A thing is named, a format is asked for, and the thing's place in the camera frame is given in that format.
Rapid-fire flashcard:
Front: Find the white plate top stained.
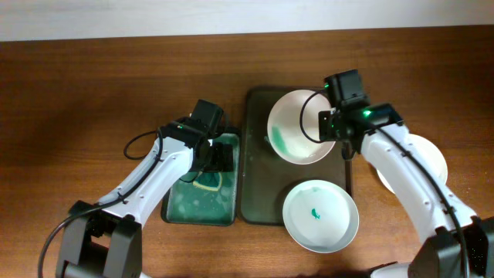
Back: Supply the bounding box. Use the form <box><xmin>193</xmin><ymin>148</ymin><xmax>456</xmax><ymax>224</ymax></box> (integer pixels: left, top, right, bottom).
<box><xmin>267</xmin><ymin>90</ymin><xmax>335</xmax><ymax>165</ymax></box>

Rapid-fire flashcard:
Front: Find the white plate stained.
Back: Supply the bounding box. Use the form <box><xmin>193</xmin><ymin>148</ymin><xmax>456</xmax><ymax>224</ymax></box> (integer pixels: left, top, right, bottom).
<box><xmin>267</xmin><ymin>90</ymin><xmax>335</xmax><ymax>165</ymax></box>
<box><xmin>400</xmin><ymin>134</ymin><xmax>448</xmax><ymax>184</ymax></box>
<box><xmin>283</xmin><ymin>180</ymin><xmax>360</xmax><ymax>253</ymax></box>

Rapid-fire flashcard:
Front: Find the green yellow sponge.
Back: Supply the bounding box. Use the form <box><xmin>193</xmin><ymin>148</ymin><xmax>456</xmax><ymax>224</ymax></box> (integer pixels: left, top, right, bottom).
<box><xmin>192</xmin><ymin>172</ymin><xmax>223</xmax><ymax>192</ymax></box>

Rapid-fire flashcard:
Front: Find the white plate bottom stained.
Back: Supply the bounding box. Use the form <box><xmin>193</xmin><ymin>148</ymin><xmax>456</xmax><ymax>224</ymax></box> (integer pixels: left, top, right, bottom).
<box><xmin>283</xmin><ymin>180</ymin><xmax>360</xmax><ymax>253</ymax></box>

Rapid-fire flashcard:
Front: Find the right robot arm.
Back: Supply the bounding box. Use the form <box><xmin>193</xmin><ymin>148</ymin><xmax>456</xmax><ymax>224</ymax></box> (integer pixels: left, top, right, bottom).
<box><xmin>318</xmin><ymin>69</ymin><xmax>493</xmax><ymax>277</ymax></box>

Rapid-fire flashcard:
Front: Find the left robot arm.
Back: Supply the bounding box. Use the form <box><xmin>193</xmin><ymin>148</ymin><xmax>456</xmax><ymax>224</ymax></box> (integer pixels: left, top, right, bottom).
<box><xmin>55</xmin><ymin>100</ymin><xmax>232</xmax><ymax>277</ymax></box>

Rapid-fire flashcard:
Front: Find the green water tray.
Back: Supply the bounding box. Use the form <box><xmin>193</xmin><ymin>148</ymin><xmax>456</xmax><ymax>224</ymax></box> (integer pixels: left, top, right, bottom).
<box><xmin>161</xmin><ymin>128</ymin><xmax>241</xmax><ymax>226</ymax></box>

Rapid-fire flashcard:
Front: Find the dark brown serving tray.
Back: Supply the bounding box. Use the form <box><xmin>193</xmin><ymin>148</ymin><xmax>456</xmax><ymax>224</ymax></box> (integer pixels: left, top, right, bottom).
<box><xmin>237</xmin><ymin>86</ymin><xmax>353</xmax><ymax>225</ymax></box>

